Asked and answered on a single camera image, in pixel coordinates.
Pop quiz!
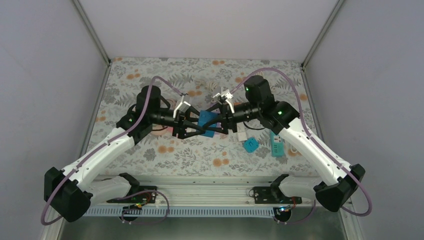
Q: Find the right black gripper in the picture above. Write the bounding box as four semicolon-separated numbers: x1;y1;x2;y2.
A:
203;101;261;134

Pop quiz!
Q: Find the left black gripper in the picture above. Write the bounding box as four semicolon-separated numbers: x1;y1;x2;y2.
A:
149;106;207;140

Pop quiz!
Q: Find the dark blue cube socket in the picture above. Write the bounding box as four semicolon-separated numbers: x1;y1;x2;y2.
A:
198;110;222;139

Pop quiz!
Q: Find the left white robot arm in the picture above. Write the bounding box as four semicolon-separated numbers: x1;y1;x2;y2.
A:
43;85;204;222

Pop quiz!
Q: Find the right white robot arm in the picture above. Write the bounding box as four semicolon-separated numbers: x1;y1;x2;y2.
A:
203;75;365;212

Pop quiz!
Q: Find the white square plug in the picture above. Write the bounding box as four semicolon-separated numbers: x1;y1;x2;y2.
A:
236;131;248;142

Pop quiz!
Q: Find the cyan cube socket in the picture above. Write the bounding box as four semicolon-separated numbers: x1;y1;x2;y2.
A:
243;137;260;153

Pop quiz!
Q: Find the teal power strip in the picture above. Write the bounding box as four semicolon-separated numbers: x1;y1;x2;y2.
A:
269;131;285;158

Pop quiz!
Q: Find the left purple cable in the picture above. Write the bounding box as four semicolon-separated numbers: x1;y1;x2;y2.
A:
40;76;183;227

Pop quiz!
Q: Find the purple cable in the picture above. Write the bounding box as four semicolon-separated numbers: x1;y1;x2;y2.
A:
231;67;374;225
40;76;183;227

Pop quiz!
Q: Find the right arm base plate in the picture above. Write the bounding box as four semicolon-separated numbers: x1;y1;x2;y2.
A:
249;186;303;204

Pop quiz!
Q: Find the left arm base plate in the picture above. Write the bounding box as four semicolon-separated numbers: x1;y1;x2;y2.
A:
106;185;158;204

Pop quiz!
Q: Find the aluminium rail frame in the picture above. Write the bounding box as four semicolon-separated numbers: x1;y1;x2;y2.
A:
54;175;352;208

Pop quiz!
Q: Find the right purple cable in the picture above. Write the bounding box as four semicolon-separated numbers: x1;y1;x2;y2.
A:
231;67;374;225

